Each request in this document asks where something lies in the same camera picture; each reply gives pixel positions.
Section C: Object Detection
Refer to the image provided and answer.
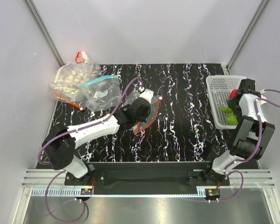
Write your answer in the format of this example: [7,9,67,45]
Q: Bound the clear bag orange zipper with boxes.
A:
[122,90,162,135]

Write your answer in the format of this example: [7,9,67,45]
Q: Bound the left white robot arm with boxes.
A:
[42,97,152,185]

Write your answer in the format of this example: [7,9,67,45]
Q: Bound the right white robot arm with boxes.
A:
[198,78,275,185]

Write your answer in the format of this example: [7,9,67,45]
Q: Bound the clear bag teal zipper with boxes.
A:
[80,75,122,112]

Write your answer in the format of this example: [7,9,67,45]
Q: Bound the bag of round biscuits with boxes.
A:
[49,63,101,111]

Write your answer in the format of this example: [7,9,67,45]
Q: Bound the small bag orange zipper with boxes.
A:
[75,51,95,65]

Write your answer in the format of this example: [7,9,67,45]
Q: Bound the red apple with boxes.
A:
[230,89,238,98]

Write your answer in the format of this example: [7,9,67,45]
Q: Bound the white plastic basket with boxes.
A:
[206,75,246,130]

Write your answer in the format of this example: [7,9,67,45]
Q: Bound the green leafy vegetable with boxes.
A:
[220,106,233,113]

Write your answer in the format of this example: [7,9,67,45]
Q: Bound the green round fruit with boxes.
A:
[225,113,238,126]

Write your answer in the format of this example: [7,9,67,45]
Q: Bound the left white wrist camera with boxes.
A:
[139,89,154,103]

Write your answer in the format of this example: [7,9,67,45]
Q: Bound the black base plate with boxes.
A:
[64,162,229,193]

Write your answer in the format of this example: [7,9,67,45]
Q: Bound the right aluminium frame post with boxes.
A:
[225,0,270,74]

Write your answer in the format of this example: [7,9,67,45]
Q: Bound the aluminium frame post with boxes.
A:
[225,0,270,74]
[24,0,65,67]

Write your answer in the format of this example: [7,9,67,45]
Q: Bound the white slotted cable duct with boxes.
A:
[31,188,207,198]

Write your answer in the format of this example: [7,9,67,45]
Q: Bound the front aluminium rail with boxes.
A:
[21,169,274,189]

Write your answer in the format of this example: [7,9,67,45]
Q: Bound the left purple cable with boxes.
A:
[38,77,145,222]

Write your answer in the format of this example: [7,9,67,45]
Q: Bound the left aluminium frame post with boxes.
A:
[24,0,65,67]

